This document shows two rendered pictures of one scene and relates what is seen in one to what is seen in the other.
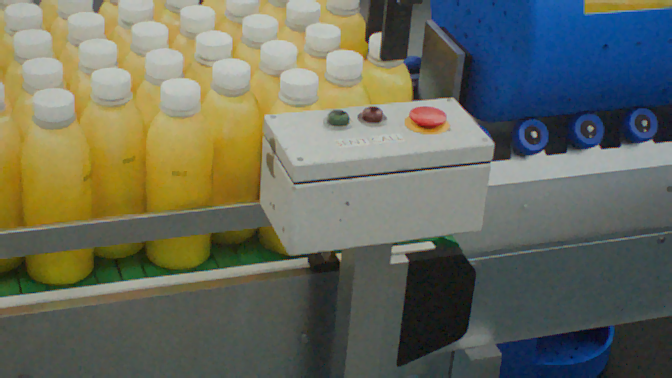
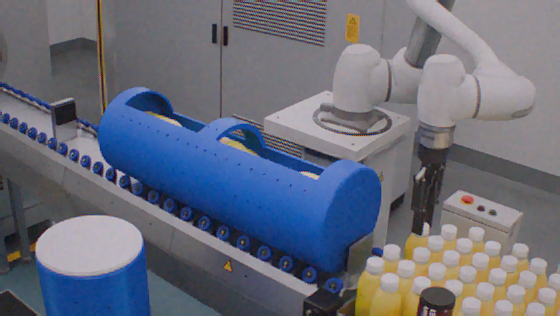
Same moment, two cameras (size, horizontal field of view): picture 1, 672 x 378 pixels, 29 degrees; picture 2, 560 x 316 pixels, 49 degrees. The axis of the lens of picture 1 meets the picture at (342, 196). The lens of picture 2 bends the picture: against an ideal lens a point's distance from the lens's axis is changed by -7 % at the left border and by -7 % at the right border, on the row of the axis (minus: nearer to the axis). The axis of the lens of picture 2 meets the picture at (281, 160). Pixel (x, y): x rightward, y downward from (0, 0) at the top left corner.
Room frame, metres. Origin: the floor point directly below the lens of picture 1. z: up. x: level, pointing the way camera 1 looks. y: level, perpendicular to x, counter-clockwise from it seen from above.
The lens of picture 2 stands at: (2.31, 1.02, 1.91)
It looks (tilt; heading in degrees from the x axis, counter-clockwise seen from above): 25 degrees down; 241
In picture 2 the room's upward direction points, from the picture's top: 2 degrees clockwise
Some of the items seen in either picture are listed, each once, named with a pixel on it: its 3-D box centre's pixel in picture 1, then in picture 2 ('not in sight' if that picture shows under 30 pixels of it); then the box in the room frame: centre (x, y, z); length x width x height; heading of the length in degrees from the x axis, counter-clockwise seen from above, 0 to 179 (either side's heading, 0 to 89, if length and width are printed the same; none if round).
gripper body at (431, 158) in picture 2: not in sight; (431, 161); (1.31, -0.03, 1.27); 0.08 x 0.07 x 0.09; 22
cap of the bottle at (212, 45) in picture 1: (213, 43); (480, 259); (1.28, 0.15, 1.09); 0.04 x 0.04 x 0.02
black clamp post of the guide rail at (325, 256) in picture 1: (326, 233); not in sight; (1.16, 0.01, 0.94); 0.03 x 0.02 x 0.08; 112
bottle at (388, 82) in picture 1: (378, 125); (415, 261); (1.31, -0.03, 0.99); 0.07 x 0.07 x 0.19
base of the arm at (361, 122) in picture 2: not in sight; (348, 110); (1.01, -0.83, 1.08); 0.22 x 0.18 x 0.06; 121
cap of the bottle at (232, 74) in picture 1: (231, 72); (492, 247); (1.21, 0.12, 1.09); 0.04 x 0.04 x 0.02
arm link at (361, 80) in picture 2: not in sight; (359, 76); (0.99, -0.80, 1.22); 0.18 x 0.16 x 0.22; 155
